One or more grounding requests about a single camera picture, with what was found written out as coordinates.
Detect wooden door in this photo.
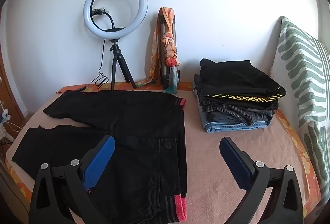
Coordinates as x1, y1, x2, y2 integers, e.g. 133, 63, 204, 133
0, 46, 26, 124

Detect black ring light cable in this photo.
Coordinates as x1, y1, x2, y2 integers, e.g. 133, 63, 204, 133
77, 40, 109, 92

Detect black mini tripod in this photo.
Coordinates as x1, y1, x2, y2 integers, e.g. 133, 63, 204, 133
110, 39, 137, 91

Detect black pants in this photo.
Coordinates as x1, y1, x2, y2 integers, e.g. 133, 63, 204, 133
12, 90, 188, 224

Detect green white patterned pillow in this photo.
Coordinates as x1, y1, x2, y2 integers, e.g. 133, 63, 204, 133
271, 16, 330, 199

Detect folded tripod with orange scarf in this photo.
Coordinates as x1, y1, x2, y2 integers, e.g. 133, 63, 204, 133
135, 7, 182, 94

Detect pile of dark clothes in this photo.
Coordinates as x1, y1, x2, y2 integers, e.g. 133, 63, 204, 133
193, 75, 274, 127

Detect folded black garment yellow trim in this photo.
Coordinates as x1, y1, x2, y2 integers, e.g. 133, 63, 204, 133
200, 58, 287, 111

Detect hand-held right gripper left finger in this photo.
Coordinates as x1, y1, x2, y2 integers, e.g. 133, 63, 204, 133
29, 135, 116, 224

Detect folded blue jeans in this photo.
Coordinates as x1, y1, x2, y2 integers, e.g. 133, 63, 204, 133
201, 112, 271, 134

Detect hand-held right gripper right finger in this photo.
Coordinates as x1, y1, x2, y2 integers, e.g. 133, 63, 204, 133
219, 137, 303, 224

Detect white cable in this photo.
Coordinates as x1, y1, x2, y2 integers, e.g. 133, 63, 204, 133
0, 100, 24, 147

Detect white ring light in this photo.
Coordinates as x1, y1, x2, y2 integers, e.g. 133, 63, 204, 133
84, 0, 149, 40

